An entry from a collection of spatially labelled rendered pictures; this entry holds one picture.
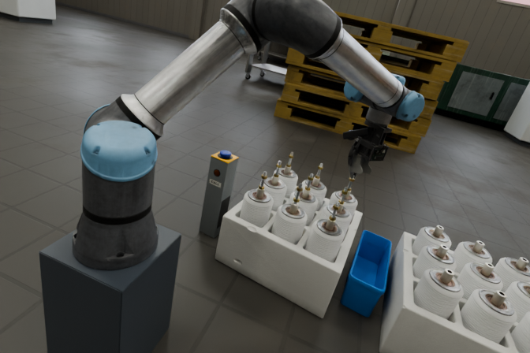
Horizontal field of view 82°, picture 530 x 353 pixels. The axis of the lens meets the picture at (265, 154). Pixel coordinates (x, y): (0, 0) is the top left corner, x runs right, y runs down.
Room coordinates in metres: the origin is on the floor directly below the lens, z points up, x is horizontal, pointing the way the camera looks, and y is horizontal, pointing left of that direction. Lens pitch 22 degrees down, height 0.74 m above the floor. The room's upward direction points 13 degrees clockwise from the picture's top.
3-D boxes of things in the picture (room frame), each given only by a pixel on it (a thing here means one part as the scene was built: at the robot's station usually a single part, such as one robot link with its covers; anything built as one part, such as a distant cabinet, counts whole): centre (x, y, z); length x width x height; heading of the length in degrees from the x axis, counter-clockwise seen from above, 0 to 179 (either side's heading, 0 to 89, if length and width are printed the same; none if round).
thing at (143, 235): (0.47, 0.24, 0.35); 0.15 x 0.15 x 0.10
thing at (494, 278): (0.72, -0.68, 0.25); 0.08 x 0.08 x 0.01
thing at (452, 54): (3.19, -0.73, 0.49); 1.38 x 0.95 x 0.98; 83
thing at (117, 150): (0.48, 0.25, 0.47); 0.13 x 0.12 x 0.14; 32
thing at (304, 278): (0.92, -0.17, 0.09); 0.39 x 0.39 x 0.18; 69
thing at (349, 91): (0.91, -0.25, 0.64); 0.11 x 0.11 x 0.08; 32
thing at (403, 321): (0.72, -0.68, 0.09); 0.39 x 0.39 x 0.18; 71
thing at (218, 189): (0.96, 0.13, 0.16); 0.07 x 0.07 x 0.31; 69
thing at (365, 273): (0.86, -0.44, 0.06); 0.30 x 0.11 x 0.12; 159
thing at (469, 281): (0.72, -0.68, 0.16); 0.10 x 0.10 x 0.18
